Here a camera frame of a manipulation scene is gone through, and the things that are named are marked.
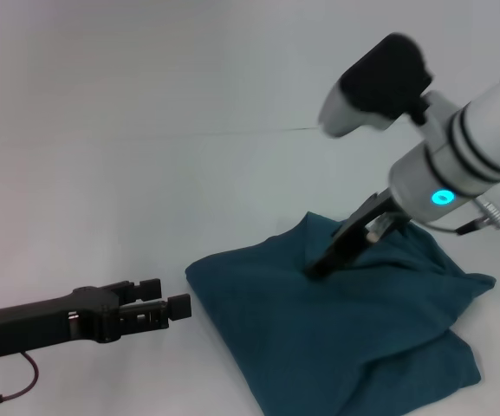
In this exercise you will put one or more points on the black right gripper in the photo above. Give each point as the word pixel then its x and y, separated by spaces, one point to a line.
pixel 362 229

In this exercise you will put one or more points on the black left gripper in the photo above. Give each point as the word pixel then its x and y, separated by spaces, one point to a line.
pixel 50 320

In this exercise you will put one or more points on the teal blue shirt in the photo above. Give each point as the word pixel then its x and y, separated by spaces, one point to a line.
pixel 340 325

